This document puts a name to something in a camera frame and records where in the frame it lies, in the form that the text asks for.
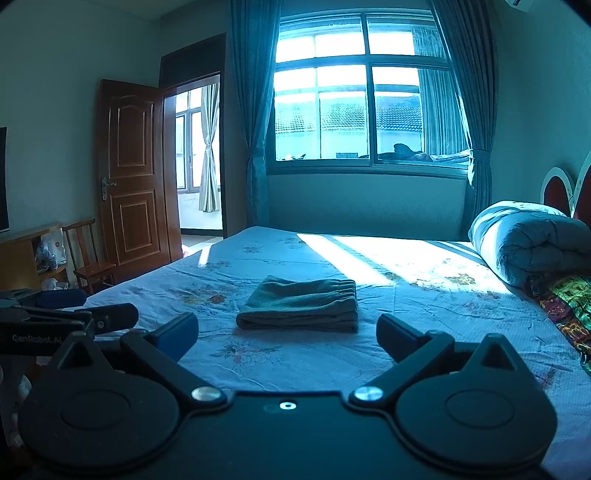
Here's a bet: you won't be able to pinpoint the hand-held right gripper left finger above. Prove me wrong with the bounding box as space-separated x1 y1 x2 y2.
48 312 229 407

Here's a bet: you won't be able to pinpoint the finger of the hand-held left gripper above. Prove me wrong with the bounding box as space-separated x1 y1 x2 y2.
38 288 88 309
76 303 139 336

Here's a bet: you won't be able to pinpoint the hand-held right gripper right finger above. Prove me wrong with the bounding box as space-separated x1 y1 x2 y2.
348 314 532 409

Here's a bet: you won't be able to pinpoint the grey-green pants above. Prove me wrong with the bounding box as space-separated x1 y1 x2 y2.
236 275 360 334

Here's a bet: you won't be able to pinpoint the wooden chair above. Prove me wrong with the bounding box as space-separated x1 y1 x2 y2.
62 219 117 295

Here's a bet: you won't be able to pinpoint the white bag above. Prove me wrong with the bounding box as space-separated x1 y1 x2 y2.
35 232 68 271

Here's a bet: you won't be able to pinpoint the bed with floral sheet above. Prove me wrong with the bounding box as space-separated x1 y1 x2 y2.
60 225 591 480

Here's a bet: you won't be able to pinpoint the wooden cabinet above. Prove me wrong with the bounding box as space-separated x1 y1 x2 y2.
0 223 71 292

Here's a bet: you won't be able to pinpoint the black television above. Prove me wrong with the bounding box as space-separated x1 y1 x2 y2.
0 127 11 234

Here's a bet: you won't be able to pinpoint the brown wooden door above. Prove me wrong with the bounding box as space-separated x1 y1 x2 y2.
95 79 184 283

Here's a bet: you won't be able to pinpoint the rolled grey quilt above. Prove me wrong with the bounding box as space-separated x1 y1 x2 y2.
468 200 591 289

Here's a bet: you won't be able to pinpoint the colourful printed blanket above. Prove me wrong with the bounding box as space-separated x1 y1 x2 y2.
525 274 591 370

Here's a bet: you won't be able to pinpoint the white tied curtain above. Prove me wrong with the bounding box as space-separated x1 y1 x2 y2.
198 83 221 214

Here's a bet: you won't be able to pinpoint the dark cloth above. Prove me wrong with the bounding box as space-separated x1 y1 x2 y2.
376 143 437 163

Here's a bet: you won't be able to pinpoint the tall side-room window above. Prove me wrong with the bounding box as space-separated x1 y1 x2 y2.
175 86 206 193

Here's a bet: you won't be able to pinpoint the red and white headboard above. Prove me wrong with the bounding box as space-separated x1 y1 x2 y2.
539 150 591 223

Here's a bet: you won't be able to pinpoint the blue window curtain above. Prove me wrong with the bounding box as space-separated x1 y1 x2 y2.
230 0 283 228
431 0 502 204

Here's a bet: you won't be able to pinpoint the large bedroom window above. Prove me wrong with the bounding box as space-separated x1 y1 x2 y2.
267 11 475 177

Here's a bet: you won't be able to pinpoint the dark door frame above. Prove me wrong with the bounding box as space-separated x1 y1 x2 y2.
159 33 230 239

